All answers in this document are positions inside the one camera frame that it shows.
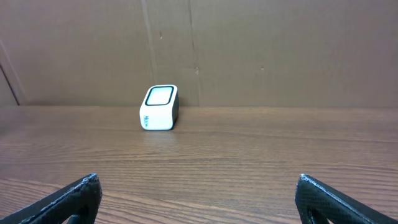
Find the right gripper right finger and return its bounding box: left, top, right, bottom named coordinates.
left=295, top=174, right=397, bottom=224

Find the white barcode scanner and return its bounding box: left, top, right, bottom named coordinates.
left=139, top=85, right=180, bottom=131

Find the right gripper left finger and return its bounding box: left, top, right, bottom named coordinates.
left=1, top=173, right=102, bottom=224

